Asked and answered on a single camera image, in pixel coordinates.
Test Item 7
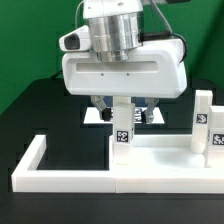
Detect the marker base plate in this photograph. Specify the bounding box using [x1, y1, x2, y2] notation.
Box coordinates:
[84, 107, 164, 124]

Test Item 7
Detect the white desk top tray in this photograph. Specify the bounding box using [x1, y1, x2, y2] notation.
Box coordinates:
[109, 134, 224, 194]

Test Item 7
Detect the grey cable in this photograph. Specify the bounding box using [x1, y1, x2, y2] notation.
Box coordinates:
[75, 0, 88, 24]

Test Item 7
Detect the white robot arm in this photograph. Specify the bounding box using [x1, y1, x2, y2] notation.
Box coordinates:
[59, 0, 187, 123]

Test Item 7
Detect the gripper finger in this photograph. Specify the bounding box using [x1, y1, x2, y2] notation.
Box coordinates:
[141, 97, 159, 124]
[91, 96, 112, 121]

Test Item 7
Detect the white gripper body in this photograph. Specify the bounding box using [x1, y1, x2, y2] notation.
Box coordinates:
[59, 26, 187, 98]

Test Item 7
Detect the white U-shaped frame fence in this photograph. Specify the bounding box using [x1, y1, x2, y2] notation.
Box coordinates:
[11, 134, 224, 194]

